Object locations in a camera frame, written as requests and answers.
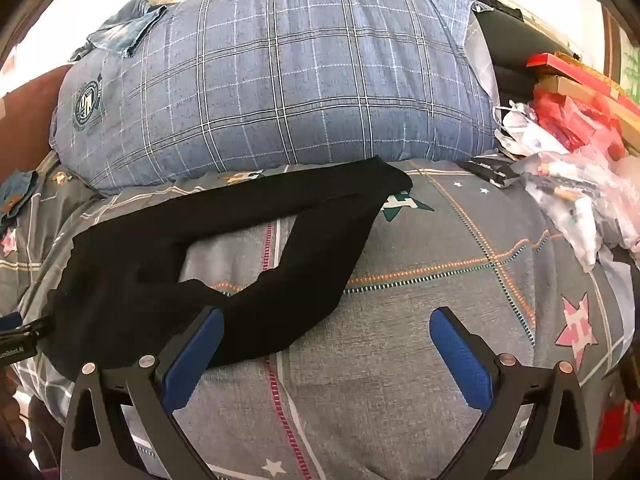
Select black packet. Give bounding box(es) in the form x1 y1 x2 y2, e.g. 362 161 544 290
457 157 523 188

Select red flat box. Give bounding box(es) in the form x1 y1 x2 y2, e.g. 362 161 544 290
526 52 621 92

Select light denim garment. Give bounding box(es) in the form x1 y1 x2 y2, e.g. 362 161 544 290
70 0 168 61

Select red plastic bag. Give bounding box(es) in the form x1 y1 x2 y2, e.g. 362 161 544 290
532 87 628 158

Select denim piece with brown patch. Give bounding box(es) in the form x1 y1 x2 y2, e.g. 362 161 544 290
0 170 43 233

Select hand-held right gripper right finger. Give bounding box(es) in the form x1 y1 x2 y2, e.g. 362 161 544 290
429 306 597 480

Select black cushion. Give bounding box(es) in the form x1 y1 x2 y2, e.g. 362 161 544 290
472 10 563 111

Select white plastic bag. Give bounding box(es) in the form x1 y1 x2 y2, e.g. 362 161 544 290
494 101 571 161

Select black pants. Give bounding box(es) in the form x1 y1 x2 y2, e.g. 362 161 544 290
45 156 413 378

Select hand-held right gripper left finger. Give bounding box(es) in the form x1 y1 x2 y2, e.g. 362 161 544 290
60 305 226 480

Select grey star-print bedsheet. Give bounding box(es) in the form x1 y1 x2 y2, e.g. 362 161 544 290
0 157 636 480

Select brown headboard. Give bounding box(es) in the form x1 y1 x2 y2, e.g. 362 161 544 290
0 64 75 171

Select blue plaid pillow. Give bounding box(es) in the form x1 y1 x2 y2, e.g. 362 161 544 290
49 0 501 196

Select clear plastic bag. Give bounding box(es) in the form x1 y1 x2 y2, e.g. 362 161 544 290
515 147 640 271

